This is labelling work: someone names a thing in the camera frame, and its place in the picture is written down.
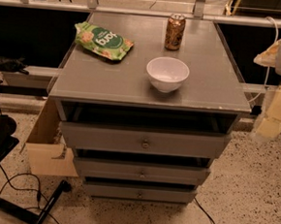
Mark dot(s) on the grey bottom drawer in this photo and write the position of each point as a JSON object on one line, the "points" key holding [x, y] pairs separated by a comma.
{"points": [[143, 193]]}

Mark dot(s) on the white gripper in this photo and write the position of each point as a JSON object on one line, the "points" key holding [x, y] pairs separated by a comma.
{"points": [[270, 125]]}

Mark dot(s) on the grey drawer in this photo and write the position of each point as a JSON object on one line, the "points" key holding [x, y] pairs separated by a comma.
{"points": [[140, 171], [143, 193], [118, 139]]}

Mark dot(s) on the white bowl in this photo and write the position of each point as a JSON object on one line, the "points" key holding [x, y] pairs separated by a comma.
{"points": [[167, 74]]}

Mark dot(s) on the black cloth on rail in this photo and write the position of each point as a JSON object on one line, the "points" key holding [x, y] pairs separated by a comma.
{"points": [[12, 65]]}

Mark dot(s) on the grey middle drawer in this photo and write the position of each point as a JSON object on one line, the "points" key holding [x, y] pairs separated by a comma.
{"points": [[140, 171]]}

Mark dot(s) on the brown soda can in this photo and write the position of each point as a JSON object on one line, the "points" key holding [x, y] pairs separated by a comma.
{"points": [[175, 31]]}

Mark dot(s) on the metal railing frame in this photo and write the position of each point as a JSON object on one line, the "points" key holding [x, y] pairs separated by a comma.
{"points": [[258, 12]]}

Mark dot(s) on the cardboard box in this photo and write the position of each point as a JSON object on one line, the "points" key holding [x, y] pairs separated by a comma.
{"points": [[47, 152]]}

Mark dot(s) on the grey top drawer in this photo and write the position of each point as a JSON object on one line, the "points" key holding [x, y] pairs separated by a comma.
{"points": [[118, 139]]}

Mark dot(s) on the grey drawer cabinet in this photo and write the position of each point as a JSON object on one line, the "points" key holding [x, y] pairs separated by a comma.
{"points": [[92, 90]]}

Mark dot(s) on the green snack bag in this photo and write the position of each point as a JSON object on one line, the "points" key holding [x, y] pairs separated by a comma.
{"points": [[101, 41]]}

